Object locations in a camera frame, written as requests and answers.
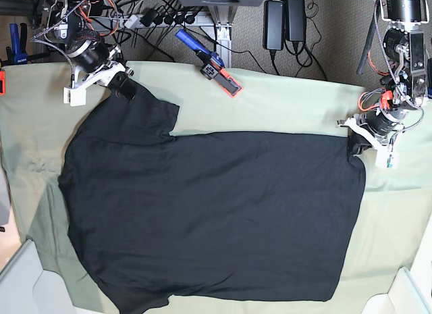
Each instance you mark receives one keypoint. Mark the blue clamp at left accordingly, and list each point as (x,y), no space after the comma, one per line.
(16,53)

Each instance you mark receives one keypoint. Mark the aluminium frame post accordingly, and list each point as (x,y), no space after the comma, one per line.
(221,31)

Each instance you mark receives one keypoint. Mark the white power strip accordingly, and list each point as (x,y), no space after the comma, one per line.
(139,21)

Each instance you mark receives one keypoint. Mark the white bin left corner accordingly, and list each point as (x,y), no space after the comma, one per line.
(28,288)

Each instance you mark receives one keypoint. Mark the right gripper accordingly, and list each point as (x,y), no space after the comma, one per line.
(97,65)

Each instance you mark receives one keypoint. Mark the black T-shirt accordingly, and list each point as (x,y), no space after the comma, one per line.
(234,215)

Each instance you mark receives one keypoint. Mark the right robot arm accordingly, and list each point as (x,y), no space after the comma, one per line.
(69,31)

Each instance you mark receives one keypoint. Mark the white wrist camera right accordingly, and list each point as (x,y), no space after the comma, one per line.
(74,97)

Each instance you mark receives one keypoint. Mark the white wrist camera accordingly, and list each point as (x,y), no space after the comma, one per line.
(74,97)
(386,159)

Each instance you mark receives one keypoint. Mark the white bin right corner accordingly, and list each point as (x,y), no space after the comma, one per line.
(404,296)

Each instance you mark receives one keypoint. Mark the black power adapter pair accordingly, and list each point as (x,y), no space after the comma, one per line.
(284,20)

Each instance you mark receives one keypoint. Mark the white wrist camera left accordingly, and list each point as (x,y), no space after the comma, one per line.
(386,159)

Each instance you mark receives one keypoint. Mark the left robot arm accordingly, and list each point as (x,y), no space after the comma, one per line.
(396,25)

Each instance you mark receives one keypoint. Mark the blue orange bar clamp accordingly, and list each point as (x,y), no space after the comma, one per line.
(213,67)

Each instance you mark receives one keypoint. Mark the white bin corner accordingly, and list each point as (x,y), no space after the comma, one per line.
(28,288)
(404,296)

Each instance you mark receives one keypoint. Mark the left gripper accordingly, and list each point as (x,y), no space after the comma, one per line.
(361,137)

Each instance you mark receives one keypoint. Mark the light green table cloth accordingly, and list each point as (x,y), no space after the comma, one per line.
(393,229)

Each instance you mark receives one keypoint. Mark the orange clamp at left edge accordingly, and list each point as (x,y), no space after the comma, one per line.
(2,83)

